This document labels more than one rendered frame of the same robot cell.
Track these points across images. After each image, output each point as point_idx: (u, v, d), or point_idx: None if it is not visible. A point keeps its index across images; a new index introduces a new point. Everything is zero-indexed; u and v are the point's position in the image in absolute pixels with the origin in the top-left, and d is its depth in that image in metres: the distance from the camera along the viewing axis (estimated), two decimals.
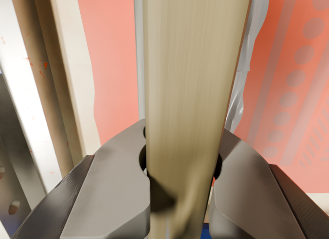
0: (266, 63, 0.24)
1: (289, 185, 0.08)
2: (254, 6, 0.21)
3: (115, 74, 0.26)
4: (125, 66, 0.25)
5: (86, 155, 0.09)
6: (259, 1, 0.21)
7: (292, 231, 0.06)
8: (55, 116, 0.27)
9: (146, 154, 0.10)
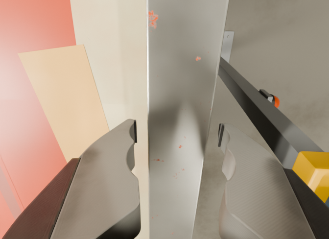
0: None
1: (304, 191, 0.08)
2: None
3: None
4: None
5: (72, 159, 0.09)
6: None
7: (305, 238, 0.06)
8: None
9: (133, 154, 0.10)
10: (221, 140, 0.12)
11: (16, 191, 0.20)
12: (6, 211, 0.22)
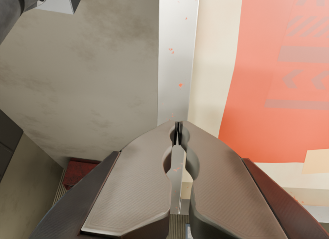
0: None
1: (261, 177, 0.08)
2: None
3: None
4: None
5: (113, 152, 0.09)
6: None
7: (269, 223, 0.06)
8: None
9: (170, 155, 0.10)
10: (180, 138, 0.12)
11: (297, 111, 0.27)
12: (277, 95, 0.26)
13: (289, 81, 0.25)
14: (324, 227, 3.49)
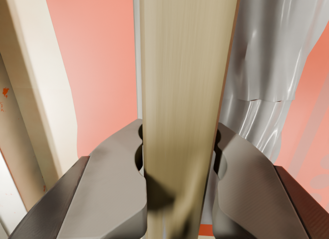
0: (319, 90, 0.17)
1: (294, 187, 0.08)
2: (314, 9, 0.14)
3: (104, 103, 0.19)
4: (119, 93, 0.18)
5: (82, 156, 0.09)
6: (320, 1, 0.14)
7: (296, 234, 0.06)
8: (24, 157, 0.20)
9: (141, 154, 0.10)
10: None
11: None
12: None
13: None
14: None
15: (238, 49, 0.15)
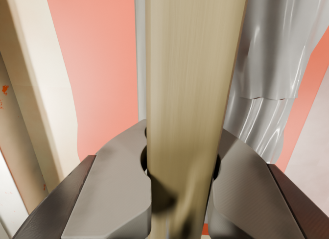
0: None
1: (287, 185, 0.08)
2: (318, 5, 0.13)
3: (105, 100, 0.18)
4: (120, 90, 0.18)
5: (88, 155, 0.09)
6: None
7: (291, 231, 0.06)
8: (23, 156, 0.20)
9: None
10: None
11: None
12: None
13: None
14: None
15: (241, 46, 0.15)
